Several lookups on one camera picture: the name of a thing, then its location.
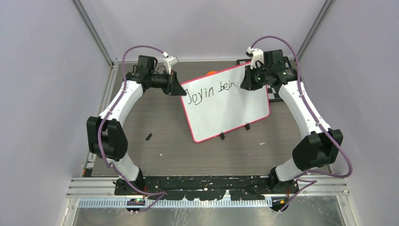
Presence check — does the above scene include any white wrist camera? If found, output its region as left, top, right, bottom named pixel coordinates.
left=246, top=47, right=264, bottom=69
left=163, top=56, right=178, bottom=74

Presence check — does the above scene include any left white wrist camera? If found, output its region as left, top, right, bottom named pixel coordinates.
left=163, top=56, right=178, bottom=74

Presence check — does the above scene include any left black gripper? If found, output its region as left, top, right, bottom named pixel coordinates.
left=150, top=70, right=187, bottom=97

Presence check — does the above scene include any black marker cap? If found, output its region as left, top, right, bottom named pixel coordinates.
left=145, top=133, right=152, bottom=141

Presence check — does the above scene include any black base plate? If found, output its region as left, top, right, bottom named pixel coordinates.
left=114, top=175, right=300, bottom=202

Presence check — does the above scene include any slotted cable duct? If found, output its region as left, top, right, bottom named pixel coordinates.
left=78, top=198, right=272, bottom=209

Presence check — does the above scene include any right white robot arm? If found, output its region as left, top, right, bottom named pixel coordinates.
left=240, top=47, right=343, bottom=193

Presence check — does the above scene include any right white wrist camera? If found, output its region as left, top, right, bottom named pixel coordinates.
left=246, top=47, right=264, bottom=69

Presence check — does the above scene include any black white checkerboard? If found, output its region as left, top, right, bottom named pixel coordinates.
left=236, top=58, right=297, bottom=102

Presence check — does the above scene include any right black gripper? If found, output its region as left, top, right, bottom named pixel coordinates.
left=242, top=63, right=271, bottom=91

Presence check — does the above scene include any pink framed whiteboard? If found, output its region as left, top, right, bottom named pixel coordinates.
left=181, top=63, right=271, bottom=143

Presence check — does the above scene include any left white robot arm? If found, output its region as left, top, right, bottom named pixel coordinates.
left=86, top=55, right=187, bottom=195

